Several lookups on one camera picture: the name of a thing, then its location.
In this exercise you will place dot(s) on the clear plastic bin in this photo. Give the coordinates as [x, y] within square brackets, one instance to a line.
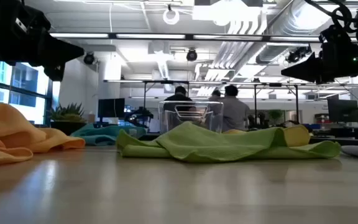
[166, 118]

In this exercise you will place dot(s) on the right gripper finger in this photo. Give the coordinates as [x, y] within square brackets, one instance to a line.
[306, 70]

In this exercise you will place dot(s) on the black neighbouring station frame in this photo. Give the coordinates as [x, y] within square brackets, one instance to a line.
[166, 82]

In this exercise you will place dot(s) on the neighbouring station robot arm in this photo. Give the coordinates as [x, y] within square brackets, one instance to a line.
[258, 119]
[138, 115]

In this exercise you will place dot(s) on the black overhead light bar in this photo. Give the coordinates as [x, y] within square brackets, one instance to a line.
[191, 37]

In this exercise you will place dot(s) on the black ceiling spotlight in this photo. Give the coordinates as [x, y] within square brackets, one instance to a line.
[191, 55]
[298, 54]
[89, 58]

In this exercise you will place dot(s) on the teal microfiber towel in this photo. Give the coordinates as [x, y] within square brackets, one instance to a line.
[104, 135]

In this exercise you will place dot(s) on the black office desk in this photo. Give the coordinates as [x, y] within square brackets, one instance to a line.
[346, 130]

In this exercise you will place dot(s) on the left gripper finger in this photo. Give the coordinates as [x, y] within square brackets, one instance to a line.
[62, 51]

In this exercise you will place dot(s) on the yellow microfiber towel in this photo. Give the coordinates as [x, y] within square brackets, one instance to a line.
[297, 137]

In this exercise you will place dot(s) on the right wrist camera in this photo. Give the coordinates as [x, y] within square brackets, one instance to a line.
[334, 39]

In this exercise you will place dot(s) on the orange microfiber towel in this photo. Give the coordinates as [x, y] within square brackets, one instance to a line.
[8, 133]

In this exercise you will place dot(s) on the silver ventilation duct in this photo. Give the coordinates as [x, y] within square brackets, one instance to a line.
[291, 21]

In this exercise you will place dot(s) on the potted succulent plant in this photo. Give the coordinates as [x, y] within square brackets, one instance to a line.
[67, 116]

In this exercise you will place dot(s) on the small green leafy plant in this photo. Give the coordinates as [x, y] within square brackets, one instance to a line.
[275, 115]

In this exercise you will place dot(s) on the person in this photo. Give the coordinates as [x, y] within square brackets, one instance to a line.
[216, 93]
[179, 96]
[235, 109]

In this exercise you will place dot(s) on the black computer monitor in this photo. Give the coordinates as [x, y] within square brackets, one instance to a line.
[342, 110]
[110, 108]

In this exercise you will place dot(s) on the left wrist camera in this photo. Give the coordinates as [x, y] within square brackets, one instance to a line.
[26, 18]

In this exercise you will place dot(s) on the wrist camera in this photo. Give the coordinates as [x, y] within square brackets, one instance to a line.
[26, 18]
[334, 39]

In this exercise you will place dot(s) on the green microfiber towel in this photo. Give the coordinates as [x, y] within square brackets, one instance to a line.
[213, 143]

